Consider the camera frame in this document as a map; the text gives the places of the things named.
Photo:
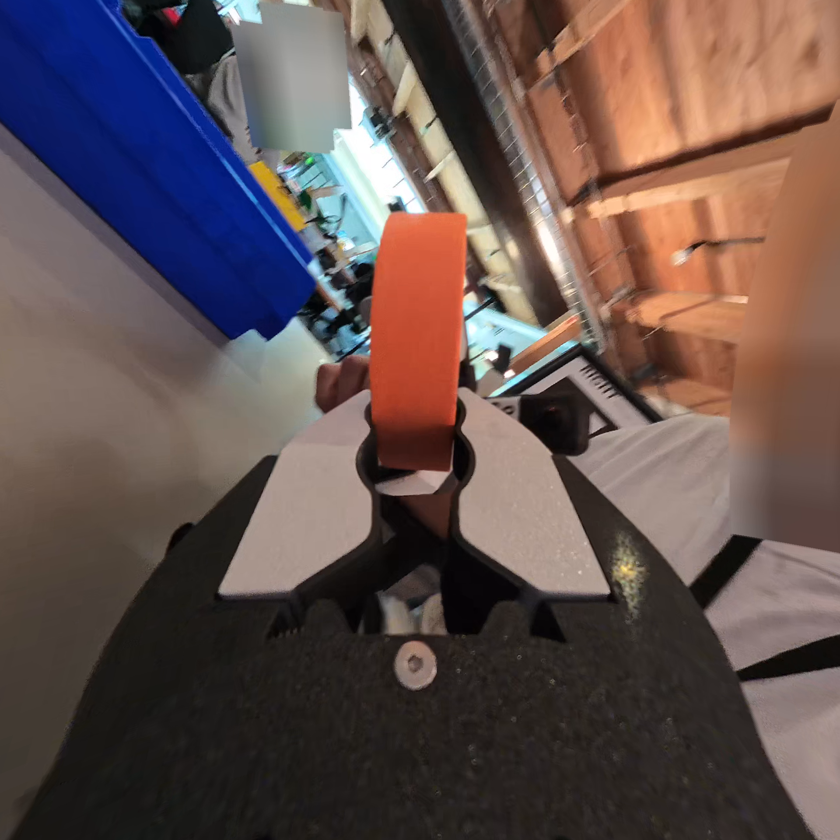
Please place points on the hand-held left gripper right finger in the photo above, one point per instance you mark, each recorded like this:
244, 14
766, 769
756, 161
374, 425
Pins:
525, 518

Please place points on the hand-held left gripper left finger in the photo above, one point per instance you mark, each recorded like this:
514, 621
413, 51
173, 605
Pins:
302, 525

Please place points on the orange tape roll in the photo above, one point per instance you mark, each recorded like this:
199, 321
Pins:
417, 328

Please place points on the large blue plastic bin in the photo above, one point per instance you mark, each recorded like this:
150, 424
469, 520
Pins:
131, 164

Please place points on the person's right hand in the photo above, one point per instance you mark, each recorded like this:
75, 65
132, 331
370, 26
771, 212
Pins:
344, 387

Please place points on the ceiling lamp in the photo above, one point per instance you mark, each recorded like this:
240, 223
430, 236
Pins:
686, 254

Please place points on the yellow plastic bin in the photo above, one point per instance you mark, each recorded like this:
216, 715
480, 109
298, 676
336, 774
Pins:
279, 193

